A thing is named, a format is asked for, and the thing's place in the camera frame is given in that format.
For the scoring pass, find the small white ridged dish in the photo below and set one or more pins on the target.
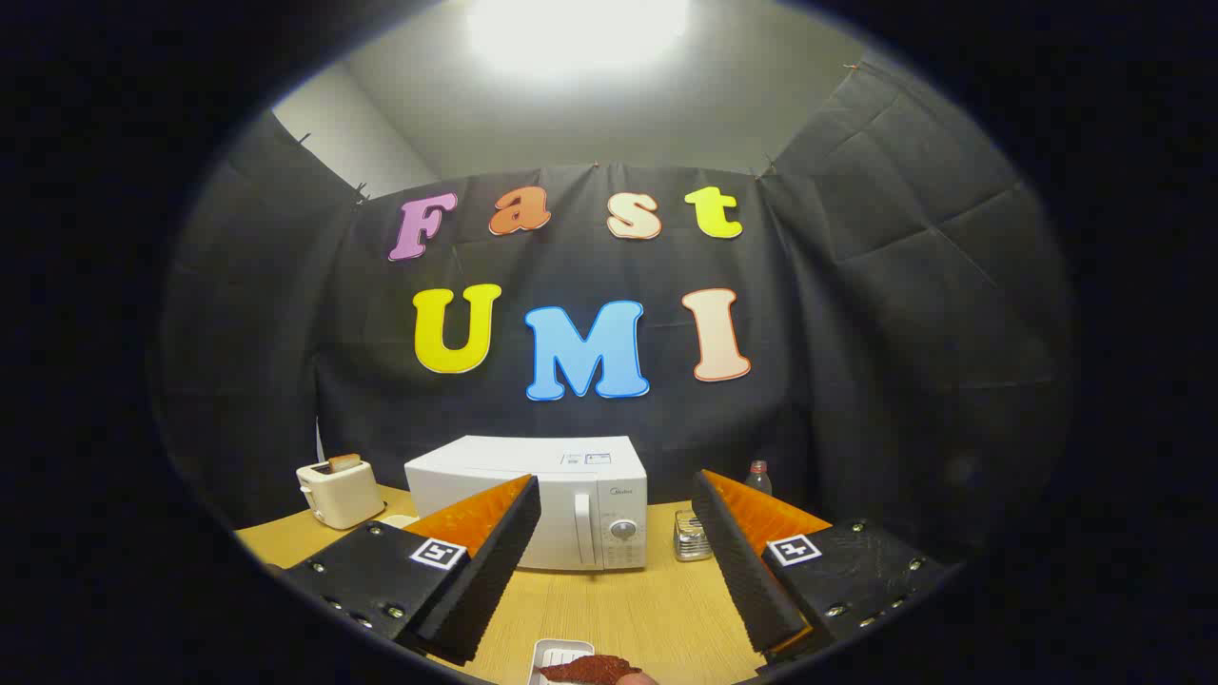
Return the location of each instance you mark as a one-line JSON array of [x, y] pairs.
[[552, 652]]

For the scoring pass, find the reddish brown meat piece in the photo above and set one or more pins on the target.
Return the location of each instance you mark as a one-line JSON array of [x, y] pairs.
[[590, 669]]

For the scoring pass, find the clear plastic water bottle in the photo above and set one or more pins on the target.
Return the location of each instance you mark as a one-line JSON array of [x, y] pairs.
[[758, 480]]

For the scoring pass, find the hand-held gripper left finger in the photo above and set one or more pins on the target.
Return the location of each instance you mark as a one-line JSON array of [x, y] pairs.
[[495, 571]]

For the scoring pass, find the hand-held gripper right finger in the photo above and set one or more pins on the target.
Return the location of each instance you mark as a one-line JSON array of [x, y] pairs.
[[747, 571]]

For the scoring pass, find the white divided bean tray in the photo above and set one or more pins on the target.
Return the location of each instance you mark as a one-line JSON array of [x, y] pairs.
[[398, 521]]

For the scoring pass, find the white toaster oven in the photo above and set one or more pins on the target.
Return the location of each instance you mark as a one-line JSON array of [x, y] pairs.
[[561, 457]]

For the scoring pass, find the toasted bread slice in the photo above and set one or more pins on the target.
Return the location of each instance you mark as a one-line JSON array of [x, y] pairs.
[[344, 462]]

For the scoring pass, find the white bread toaster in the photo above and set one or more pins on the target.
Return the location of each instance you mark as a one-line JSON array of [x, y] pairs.
[[343, 495]]

